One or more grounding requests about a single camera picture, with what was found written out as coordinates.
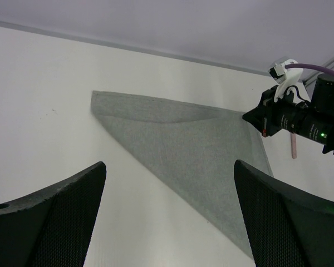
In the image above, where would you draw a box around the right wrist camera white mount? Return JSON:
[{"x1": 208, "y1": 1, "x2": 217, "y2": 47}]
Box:
[{"x1": 268, "y1": 58, "x2": 303, "y2": 102}]

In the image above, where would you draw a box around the right aluminium frame post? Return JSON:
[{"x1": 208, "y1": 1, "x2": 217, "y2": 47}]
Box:
[{"x1": 301, "y1": 56, "x2": 334, "y2": 87}]

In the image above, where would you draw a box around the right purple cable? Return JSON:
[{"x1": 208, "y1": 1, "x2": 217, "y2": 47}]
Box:
[{"x1": 284, "y1": 63, "x2": 334, "y2": 83}]

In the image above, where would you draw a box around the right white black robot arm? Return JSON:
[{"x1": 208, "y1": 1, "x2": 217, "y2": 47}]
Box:
[{"x1": 242, "y1": 73, "x2": 334, "y2": 154}]

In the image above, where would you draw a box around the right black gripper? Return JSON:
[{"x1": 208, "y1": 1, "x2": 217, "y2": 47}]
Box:
[{"x1": 242, "y1": 85, "x2": 310, "y2": 137}]

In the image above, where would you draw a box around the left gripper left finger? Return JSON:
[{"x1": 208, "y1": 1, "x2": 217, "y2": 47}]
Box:
[{"x1": 0, "y1": 162, "x2": 106, "y2": 266}]

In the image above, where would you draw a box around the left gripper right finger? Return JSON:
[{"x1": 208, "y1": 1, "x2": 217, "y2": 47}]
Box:
[{"x1": 234, "y1": 160, "x2": 334, "y2": 266}]

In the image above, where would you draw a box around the grey cloth napkin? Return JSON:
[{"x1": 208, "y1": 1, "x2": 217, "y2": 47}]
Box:
[{"x1": 91, "y1": 91, "x2": 272, "y2": 256}]

